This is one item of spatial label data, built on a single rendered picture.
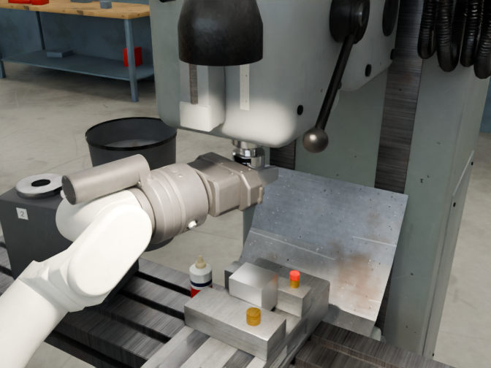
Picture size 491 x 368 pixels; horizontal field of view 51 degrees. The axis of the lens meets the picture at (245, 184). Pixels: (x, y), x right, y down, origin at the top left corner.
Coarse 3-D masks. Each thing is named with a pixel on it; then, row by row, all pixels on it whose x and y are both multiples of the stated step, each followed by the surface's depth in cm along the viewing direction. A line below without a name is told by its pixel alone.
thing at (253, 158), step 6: (234, 150) 73; (240, 150) 73; (258, 150) 73; (264, 150) 74; (234, 156) 72; (240, 156) 71; (246, 156) 71; (252, 156) 71; (258, 156) 72; (264, 156) 73; (240, 162) 72; (246, 162) 71; (252, 162) 72
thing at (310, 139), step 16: (336, 0) 61; (352, 0) 61; (368, 0) 64; (336, 16) 62; (352, 16) 61; (368, 16) 66; (336, 32) 63; (352, 32) 62; (336, 64) 62; (336, 80) 61; (320, 112) 60; (320, 128) 60; (304, 144) 59; (320, 144) 58
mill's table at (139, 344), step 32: (0, 256) 112; (0, 288) 102; (128, 288) 102; (160, 288) 102; (224, 288) 102; (64, 320) 93; (96, 320) 93; (128, 320) 94; (160, 320) 93; (96, 352) 91; (128, 352) 87; (320, 352) 86; (352, 352) 87; (384, 352) 86
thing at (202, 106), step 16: (176, 0) 55; (192, 64) 57; (192, 80) 58; (208, 80) 57; (224, 80) 60; (192, 96) 58; (208, 96) 58; (224, 96) 61; (192, 112) 59; (208, 112) 58; (224, 112) 61; (192, 128) 60; (208, 128) 59
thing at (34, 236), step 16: (32, 176) 102; (48, 176) 102; (16, 192) 98; (32, 192) 95; (48, 192) 96; (0, 208) 97; (16, 208) 95; (32, 208) 94; (48, 208) 93; (16, 224) 97; (32, 224) 96; (48, 224) 94; (16, 240) 99; (32, 240) 97; (48, 240) 96; (64, 240) 95; (16, 256) 101; (32, 256) 99; (48, 256) 98; (16, 272) 103; (128, 272) 103
